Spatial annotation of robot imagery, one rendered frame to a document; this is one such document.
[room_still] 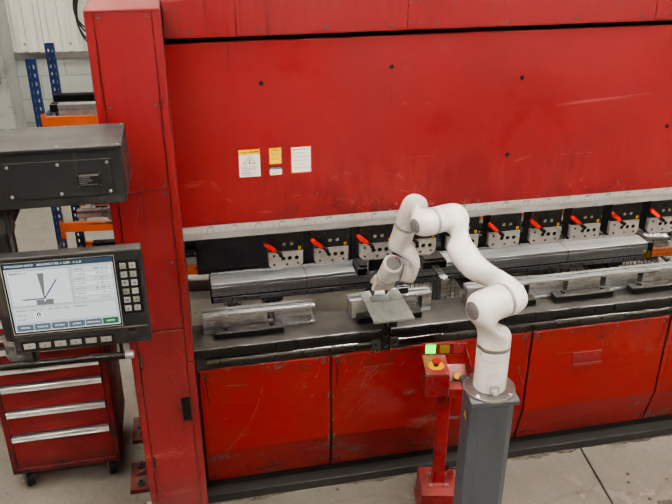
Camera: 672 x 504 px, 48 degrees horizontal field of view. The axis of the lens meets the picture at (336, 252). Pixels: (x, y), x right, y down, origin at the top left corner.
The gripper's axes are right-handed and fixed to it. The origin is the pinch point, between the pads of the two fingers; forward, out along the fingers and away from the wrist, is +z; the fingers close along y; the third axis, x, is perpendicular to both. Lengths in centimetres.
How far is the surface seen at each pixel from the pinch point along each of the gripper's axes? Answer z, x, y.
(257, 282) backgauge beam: 22, -18, 52
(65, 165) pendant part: -101, -15, 117
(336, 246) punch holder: -16.0, -16.5, 19.2
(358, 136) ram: -53, -48, 10
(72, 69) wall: 279, -344, 172
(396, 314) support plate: -9.8, 15.2, -3.0
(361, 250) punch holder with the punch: -14.5, -14.2, 8.2
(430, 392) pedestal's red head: 3, 48, -15
